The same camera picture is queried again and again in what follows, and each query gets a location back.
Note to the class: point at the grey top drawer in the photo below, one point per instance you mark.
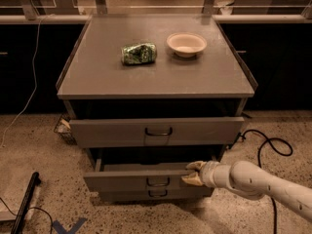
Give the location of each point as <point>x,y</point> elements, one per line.
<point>155,132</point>

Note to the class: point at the black wire basket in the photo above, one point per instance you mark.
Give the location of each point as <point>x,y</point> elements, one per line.
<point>63,130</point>

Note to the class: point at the crushed green soda can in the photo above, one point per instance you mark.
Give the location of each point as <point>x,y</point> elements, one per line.
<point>138,53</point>

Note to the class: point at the white paper bowl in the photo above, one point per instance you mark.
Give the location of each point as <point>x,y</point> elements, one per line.
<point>186,44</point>

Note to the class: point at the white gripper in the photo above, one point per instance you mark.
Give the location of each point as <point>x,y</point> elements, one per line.
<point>207,174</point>

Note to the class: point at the grey bottom drawer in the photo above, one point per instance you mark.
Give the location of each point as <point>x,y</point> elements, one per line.
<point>149,195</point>

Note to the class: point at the black bar on floor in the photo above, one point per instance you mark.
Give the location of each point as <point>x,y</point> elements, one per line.
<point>34,181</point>

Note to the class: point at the grey drawer cabinet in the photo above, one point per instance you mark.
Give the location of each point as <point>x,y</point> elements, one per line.
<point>96,85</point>

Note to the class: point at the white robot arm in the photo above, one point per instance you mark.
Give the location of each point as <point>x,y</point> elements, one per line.
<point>249,181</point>

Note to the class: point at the grey drawer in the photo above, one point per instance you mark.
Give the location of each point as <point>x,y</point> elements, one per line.
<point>155,132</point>
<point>137,177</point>
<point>149,195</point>

